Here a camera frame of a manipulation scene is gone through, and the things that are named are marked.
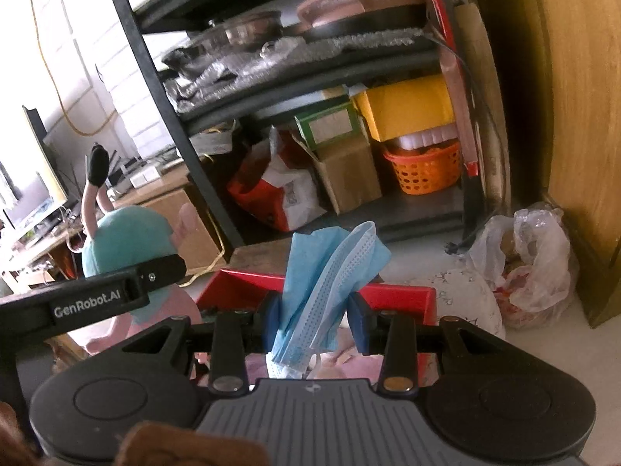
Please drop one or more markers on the flat cardboard sheet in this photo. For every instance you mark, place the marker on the flat cardboard sheet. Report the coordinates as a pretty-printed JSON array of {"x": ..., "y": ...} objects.
[{"x": 262, "y": 257}]

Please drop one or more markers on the computer monitor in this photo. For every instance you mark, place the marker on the computer monitor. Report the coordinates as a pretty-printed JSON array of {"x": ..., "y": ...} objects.
[{"x": 29, "y": 184}]

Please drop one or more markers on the white power adapter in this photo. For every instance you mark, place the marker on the white power adapter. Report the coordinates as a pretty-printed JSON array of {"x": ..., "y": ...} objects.
[{"x": 145, "y": 177}]

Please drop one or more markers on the glass lidded pot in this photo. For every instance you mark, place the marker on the glass lidded pot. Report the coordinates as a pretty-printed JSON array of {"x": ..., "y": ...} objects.
[{"x": 242, "y": 31}]

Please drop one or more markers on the clear plastic container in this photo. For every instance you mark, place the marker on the clear plastic container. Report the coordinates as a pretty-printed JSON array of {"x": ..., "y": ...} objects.
[{"x": 427, "y": 140}]

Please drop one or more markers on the blue face mask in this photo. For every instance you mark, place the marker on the blue face mask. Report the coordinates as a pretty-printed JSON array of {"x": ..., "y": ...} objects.
[{"x": 315, "y": 276}]

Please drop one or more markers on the red cardboard box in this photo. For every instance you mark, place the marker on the red cardboard box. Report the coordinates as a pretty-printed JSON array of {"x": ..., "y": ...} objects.
[{"x": 402, "y": 296}]

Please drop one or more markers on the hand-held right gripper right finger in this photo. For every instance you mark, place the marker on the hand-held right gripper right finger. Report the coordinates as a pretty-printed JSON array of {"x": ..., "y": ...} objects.
[{"x": 358, "y": 323}]

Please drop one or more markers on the orange plastic basket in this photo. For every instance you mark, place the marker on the orange plastic basket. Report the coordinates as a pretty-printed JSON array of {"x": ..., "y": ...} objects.
[{"x": 422, "y": 172}]

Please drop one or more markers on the bubble wrap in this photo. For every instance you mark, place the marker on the bubble wrap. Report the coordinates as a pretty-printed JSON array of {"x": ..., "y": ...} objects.
[{"x": 218, "y": 77}]

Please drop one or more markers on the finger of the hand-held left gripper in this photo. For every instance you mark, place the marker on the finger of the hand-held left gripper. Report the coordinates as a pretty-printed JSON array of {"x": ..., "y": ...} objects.
[{"x": 162, "y": 272}]

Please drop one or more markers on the pink plush toy teal hat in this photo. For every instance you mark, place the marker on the pink plush toy teal hat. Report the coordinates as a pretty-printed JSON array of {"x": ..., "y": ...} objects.
[{"x": 131, "y": 233}]

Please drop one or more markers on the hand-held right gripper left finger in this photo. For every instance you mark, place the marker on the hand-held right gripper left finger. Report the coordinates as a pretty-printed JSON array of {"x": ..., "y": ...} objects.
[{"x": 269, "y": 323}]

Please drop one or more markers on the green box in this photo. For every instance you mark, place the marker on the green box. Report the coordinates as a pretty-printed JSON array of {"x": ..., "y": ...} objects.
[{"x": 327, "y": 126}]

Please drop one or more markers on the wooden wardrobe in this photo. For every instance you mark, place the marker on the wooden wardrobe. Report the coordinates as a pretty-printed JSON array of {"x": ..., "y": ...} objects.
[{"x": 577, "y": 131}]

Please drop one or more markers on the black shelf rack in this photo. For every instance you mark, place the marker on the black shelf rack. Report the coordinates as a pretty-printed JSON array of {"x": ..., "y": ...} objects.
[{"x": 417, "y": 208}]

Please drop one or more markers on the brown cardboard box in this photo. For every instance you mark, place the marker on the brown cardboard box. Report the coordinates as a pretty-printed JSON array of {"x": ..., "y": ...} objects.
[{"x": 349, "y": 179}]

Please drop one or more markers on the red flat panel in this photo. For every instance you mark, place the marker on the red flat panel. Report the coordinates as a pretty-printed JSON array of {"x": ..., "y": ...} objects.
[{"x": 451, "y": 58}]

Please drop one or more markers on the yellow box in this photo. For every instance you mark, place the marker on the yellow box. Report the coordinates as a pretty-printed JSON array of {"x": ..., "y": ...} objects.
[{"x": 407, "y": 107}]

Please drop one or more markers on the wooden media cabinet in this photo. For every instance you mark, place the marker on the wooden media cabinet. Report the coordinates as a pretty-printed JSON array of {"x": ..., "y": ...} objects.
[{"x": 160, "y": 204}]

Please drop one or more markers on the black frying pan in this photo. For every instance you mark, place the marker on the black frying pan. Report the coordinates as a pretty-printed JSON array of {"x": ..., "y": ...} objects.
[{"x": 368, "y": 22}]

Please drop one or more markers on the red and white plastic bag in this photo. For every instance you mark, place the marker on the red and white plastic bag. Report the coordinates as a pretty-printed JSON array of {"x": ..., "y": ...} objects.
[{"x": 281, "y": 199}]

